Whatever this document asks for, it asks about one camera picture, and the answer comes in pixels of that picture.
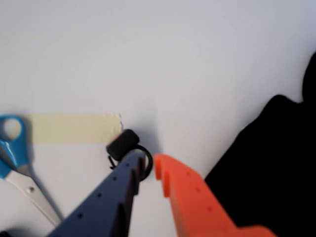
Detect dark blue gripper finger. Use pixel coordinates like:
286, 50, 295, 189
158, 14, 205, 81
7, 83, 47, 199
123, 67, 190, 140
45, 151, 146, 237

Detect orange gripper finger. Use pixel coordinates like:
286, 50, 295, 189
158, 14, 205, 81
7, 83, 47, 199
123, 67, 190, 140
153, 153, 278, 237

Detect small black bike light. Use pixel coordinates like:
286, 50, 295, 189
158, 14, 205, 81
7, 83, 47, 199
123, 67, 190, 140
106, 128, 154, 182

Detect black cloth bag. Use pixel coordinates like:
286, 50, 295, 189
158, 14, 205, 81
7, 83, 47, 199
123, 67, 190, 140
204, 50, 316, 237

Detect long beige masking tape strip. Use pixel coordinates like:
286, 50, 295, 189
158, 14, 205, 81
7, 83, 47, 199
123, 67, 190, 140
24, 113, 123, 144

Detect blue handled scissors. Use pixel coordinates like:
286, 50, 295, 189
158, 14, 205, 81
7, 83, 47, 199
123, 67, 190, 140
0, 114, 64, 227

